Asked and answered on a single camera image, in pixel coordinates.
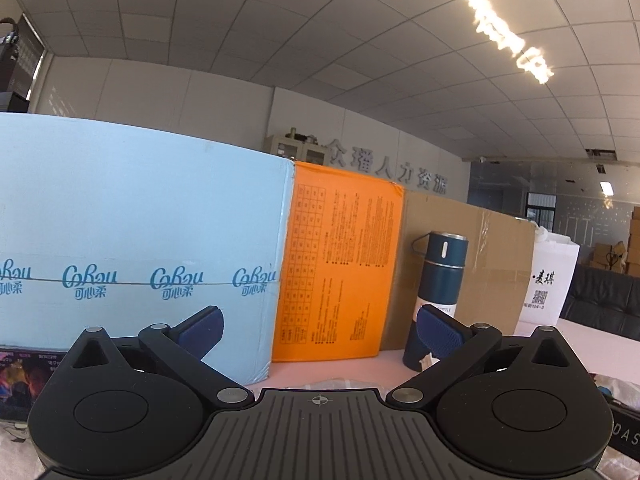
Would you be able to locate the brown cardboard box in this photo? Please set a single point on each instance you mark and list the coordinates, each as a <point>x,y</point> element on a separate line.
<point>490,260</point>

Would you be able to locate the clear plastic bag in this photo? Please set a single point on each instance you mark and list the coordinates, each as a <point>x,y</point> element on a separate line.
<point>620,387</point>

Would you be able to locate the ceiling light strip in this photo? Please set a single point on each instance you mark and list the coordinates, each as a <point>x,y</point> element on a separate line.
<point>500,35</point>

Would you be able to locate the white paper bag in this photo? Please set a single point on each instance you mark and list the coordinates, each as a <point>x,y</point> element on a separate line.
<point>550,270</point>

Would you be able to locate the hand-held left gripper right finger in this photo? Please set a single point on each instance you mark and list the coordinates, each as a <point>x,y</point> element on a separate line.
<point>440,331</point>

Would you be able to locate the dark blue thermos bottle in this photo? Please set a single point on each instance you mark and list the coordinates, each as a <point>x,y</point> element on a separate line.
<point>440,270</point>

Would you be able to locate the black sofa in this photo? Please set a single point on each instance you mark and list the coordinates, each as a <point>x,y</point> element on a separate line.
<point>605,295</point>

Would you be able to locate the orange cardboard box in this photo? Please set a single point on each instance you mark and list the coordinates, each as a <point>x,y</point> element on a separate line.
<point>340,260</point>

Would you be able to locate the large light blue cardboard box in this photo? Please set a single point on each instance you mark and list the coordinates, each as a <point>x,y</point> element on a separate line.
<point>125,200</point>

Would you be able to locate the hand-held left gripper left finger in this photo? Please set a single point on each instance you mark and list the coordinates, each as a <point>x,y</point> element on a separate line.
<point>202,332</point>

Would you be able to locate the silver wall lettering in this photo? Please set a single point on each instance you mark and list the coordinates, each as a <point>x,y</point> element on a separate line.
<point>385,170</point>

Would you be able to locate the grey wall cabinet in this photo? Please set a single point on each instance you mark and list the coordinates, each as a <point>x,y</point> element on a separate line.
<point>287,152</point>

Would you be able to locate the black smartphone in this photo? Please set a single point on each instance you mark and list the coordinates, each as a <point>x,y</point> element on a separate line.
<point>20,380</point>

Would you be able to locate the stack of cardboard boxes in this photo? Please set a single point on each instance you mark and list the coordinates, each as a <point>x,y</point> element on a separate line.
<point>612,255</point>

